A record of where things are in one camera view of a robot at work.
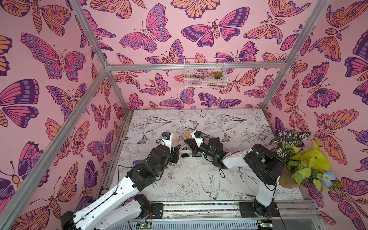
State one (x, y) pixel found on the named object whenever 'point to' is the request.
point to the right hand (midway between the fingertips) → (186, 138)
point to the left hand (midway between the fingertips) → (177, 144)
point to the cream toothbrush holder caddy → (185, 150)
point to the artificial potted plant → (304, 162)
